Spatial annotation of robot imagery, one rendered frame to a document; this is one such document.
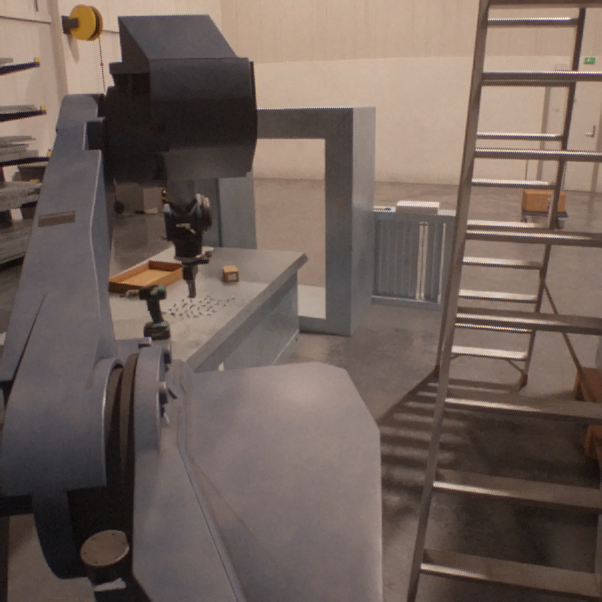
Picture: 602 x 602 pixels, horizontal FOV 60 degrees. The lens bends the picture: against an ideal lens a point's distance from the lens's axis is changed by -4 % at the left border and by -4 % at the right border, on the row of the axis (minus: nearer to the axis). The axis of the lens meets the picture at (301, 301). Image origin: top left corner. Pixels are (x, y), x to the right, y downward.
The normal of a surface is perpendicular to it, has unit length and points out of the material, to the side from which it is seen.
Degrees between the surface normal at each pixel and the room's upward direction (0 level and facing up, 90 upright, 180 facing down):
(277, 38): 90
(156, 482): 25
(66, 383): 15
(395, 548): 0
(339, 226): 90
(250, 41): 90
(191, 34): 50
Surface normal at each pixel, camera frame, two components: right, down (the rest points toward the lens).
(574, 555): -0.02, -0.94
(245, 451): 0.03, -0.81
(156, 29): 0.13, -0.34
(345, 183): -0.34, 0.33
